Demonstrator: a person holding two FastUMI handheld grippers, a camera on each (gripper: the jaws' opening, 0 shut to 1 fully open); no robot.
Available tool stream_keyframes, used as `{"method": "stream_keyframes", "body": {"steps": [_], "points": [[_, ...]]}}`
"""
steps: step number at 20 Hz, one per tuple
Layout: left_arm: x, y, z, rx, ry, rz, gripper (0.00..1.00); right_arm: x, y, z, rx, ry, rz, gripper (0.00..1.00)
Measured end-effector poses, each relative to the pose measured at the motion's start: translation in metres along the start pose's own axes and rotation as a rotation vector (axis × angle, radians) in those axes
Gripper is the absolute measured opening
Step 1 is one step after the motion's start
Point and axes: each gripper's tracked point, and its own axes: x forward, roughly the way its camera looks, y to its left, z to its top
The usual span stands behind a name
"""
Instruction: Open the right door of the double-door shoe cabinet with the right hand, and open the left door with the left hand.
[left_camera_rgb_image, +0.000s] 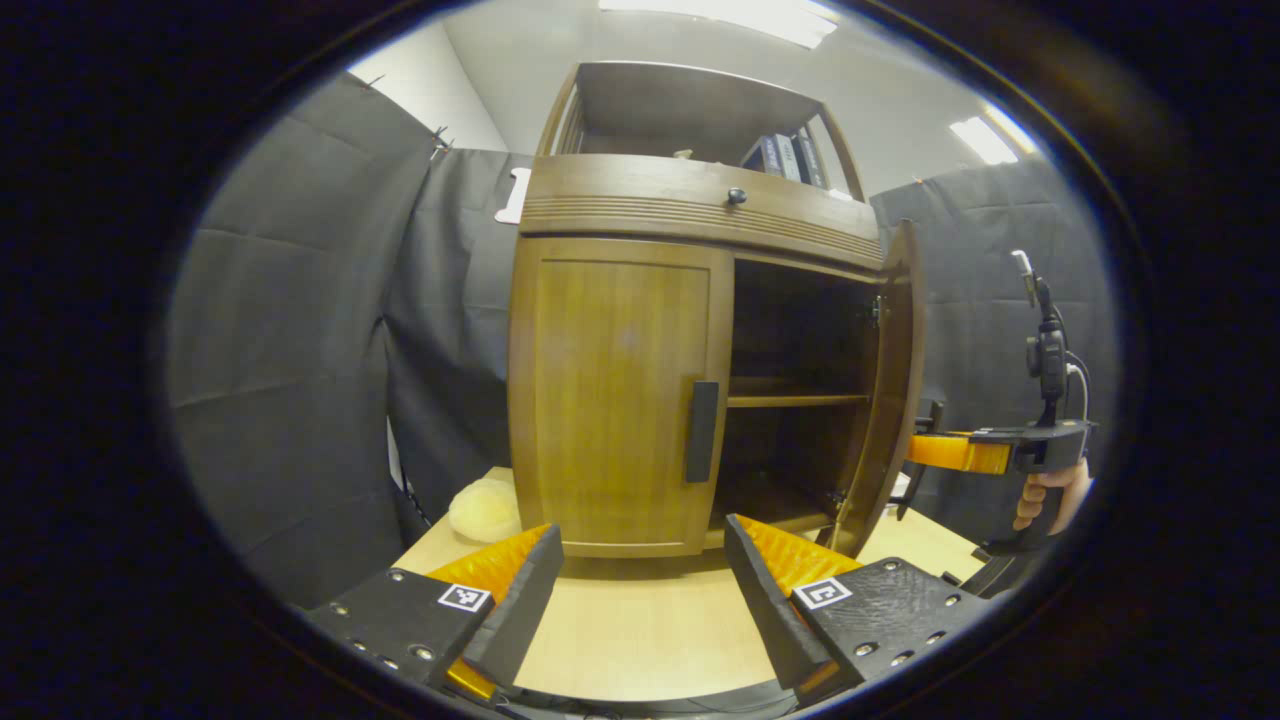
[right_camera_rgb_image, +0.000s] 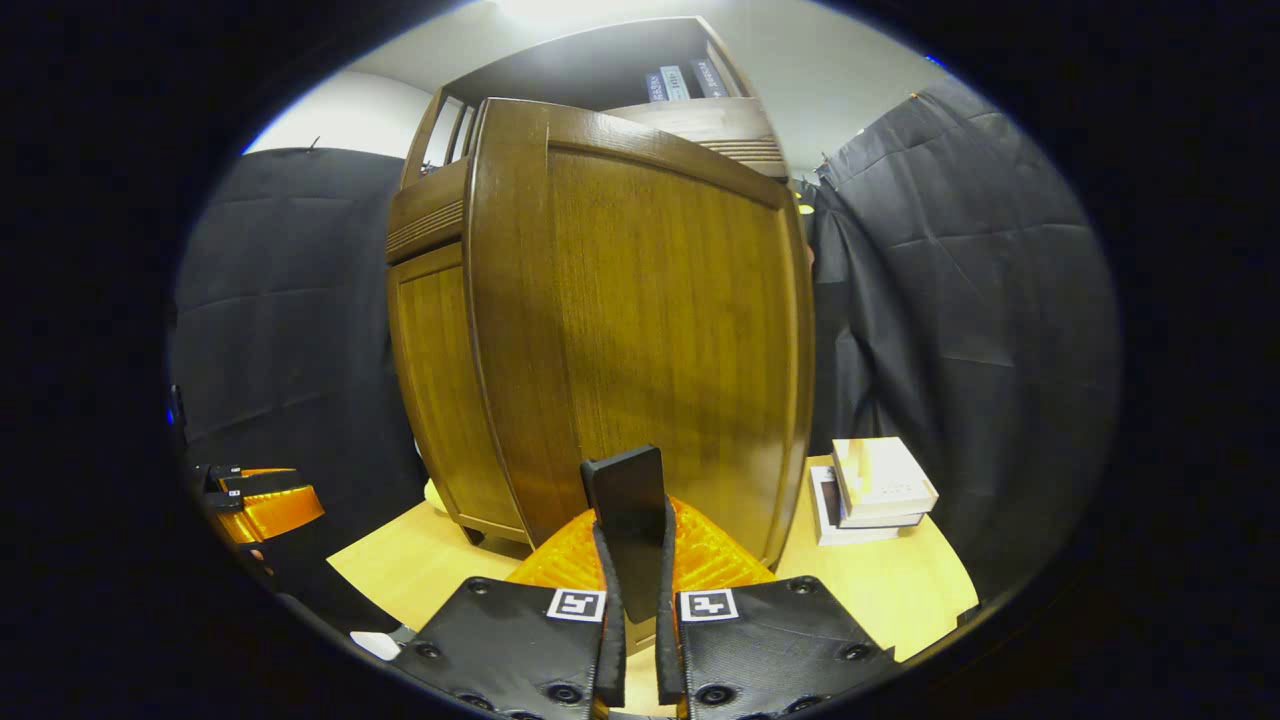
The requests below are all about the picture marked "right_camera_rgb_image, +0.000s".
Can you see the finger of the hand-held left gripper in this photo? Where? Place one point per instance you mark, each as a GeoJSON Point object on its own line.
{"type": "Point", "coordinates": [240, 470]}
{"type": "Point", "coordinates": [275, 512]}

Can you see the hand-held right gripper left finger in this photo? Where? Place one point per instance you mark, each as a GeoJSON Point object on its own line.
{"type": "Point", "coordinates": [610, 640]}

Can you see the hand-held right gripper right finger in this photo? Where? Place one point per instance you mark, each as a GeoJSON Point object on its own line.
{"type": "Point", "coordinates": [668, 650]}

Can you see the wooden cabinet door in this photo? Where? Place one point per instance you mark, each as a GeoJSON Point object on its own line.
{"type": "Point", "coordinates": [440, 380]}
{"type": "Point", "coordinates": [650, 300]}

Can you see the brown wooden shoe cabinet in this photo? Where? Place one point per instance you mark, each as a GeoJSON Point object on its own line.
{"type": "Point", "coordinates": [600, 70]}

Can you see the black backdrop cloth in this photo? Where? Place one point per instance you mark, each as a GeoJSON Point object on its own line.
{"type": "Point", "coordinates": [290, 300]}
{"type": "Point", "coordinates": [980, 300]}

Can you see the white flat box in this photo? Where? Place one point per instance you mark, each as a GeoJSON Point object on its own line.
{"type": "Point", "coordinates": [828, 510]}

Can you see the cream cardboard box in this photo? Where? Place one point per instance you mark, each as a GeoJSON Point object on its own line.
{"type": "Point", "coordinates": [885, 478]}

